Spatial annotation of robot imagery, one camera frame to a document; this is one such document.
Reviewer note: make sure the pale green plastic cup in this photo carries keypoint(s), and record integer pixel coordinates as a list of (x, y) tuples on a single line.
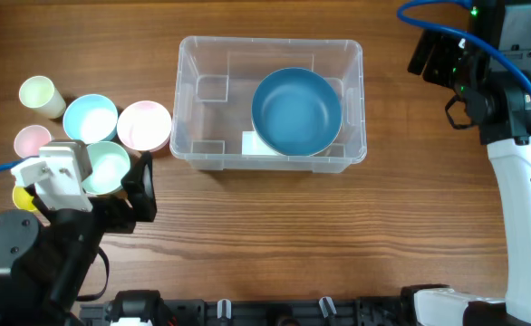
[(39, 94)]

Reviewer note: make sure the pink plastic cup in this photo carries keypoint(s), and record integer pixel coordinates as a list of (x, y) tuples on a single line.
[(29, 140)]

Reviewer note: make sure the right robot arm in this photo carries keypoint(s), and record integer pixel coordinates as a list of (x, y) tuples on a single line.
[(488, 67)]

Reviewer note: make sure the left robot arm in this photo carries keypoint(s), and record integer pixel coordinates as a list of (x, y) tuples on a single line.
[(43, 267)]

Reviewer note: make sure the light blue plastic bowl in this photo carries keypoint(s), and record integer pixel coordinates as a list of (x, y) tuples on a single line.
[(91, 118)]

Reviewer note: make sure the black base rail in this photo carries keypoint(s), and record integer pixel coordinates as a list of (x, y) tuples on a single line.
[(362, 311)]

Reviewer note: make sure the yellow plastic cup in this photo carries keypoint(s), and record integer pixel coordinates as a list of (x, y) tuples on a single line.
[(22, 199)]

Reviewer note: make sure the clear plastic storage container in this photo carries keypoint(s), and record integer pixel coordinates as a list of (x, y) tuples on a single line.
[(217, 78)]

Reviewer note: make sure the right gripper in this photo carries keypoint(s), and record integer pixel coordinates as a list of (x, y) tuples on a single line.
[(441, 43)]

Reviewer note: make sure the pink plastic bowl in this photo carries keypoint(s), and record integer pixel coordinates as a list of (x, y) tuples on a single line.
[(144, 126)]

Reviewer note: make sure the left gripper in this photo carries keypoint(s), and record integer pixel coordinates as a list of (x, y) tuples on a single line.
[(141, 177)]

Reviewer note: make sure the mint green plastic bowl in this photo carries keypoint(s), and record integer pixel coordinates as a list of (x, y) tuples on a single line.
[(110, 163)]

